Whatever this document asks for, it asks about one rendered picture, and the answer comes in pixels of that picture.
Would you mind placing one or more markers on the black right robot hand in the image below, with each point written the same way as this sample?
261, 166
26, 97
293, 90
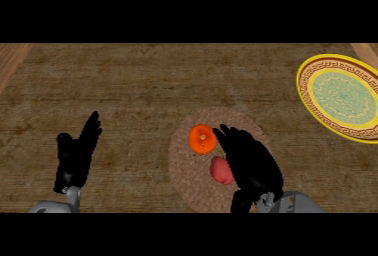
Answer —
252, 163

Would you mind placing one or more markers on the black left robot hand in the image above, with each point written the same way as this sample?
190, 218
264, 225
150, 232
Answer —
73, 156

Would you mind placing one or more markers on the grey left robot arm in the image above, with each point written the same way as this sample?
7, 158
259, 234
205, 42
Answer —
60, 201

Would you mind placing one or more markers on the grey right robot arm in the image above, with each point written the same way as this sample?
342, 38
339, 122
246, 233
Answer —
289, 202

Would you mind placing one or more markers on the red chili pepper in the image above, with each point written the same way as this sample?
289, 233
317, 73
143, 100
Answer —
221, 170

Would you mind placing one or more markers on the orange bell pepper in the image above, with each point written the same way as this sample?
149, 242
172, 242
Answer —
200, 139

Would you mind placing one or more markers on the round brown woven placemat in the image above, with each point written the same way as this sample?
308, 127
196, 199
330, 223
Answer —
196, 186

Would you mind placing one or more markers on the yellow patterned plate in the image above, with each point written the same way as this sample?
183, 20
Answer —
341, 96

